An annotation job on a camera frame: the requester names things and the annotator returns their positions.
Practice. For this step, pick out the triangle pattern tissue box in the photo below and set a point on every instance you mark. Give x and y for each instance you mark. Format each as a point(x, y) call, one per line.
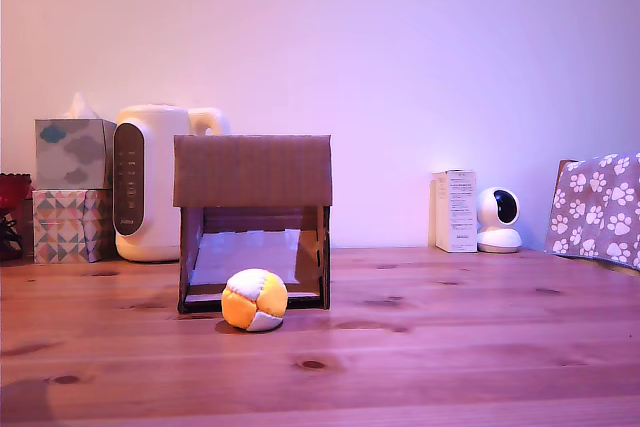
point(67, 227)

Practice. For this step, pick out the small white round camera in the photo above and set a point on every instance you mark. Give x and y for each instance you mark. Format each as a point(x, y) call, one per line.
point(497, 219)

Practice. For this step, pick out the white printed carton box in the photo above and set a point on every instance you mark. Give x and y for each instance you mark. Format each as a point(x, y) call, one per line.
point(457, 212)

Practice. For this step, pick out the paw print blanket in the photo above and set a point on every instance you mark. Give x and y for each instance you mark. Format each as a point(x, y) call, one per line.
point(597, 212)

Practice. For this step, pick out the orange and white footbag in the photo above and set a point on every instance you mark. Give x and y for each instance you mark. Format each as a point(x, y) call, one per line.
point(255, 307)

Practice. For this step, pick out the cardboard dice tower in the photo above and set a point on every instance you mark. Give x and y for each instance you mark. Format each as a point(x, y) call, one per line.
point(252, 172)

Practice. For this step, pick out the white electric kettle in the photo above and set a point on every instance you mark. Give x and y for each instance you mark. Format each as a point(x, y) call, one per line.
point(150, 187)

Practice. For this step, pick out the red glass candle holder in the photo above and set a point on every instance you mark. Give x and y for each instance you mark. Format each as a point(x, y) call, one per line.
point(12, 189)

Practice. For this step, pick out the cloud print tissue box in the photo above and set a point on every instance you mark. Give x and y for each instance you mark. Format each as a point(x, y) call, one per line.
point(70, 154)

